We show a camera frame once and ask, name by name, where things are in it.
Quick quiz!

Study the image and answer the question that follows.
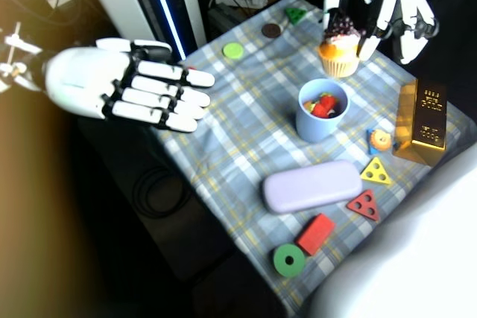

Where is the chocolate berry cupcake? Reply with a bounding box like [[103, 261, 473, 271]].
[[317, 16, 368, 79]]

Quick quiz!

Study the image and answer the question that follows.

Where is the strawberry fruit cupcake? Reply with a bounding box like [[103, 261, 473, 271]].
[[302, 91, 342, 118]]

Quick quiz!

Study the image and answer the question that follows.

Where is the blue plastic cup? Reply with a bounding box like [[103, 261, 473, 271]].
[[296, 77, 351, 144]]

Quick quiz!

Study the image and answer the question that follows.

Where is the green triangle block with holes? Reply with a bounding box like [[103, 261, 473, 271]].
[[284, 7, 309, 25]]

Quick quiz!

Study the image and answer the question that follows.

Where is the gold bar box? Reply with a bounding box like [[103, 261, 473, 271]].
[[391, 78, 448, 168]]

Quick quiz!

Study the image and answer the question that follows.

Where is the round yellow biscuit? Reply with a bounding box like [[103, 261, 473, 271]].
[[372, 128, 392, 152]]

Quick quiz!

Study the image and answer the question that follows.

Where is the brown chocolate sandwich cookie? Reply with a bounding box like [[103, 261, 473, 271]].
[[260, 22, 283, 39]]

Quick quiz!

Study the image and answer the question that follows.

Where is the flat blue block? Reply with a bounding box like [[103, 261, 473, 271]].
[[365, 128, 392, 156]]

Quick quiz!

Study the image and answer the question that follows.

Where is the yellow triangle block with holes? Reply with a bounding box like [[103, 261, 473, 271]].
[[359, 156, 394, 186]]

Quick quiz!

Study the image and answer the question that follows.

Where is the green sandwich cookie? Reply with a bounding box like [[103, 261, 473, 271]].
[[221, 41, 245, 60]]

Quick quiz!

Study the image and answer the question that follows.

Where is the red triangle block with holes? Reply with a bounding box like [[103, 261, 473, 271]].
[[345, 188, 381, 222]]

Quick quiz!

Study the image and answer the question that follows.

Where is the lilac glasses case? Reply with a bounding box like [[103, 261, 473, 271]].
[[262, 159, 364, 215]]

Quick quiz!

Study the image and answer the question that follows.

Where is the blue plaid tablecloth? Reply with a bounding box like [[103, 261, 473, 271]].
[[154, 0, 477, 317]]

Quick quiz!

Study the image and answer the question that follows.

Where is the red rectangular block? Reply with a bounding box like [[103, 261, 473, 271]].
[[294, 213, 337, 257]]

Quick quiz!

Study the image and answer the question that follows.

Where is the white rounded shell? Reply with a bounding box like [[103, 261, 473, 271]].
[[309, 161, 477, 318]]

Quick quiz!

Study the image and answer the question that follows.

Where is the green wooden ring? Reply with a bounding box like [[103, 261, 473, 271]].
[[272, 243, 307, 279]]

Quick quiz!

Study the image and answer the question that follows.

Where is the coiled black cable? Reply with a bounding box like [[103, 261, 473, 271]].
[[132, 166, 189, 219]]

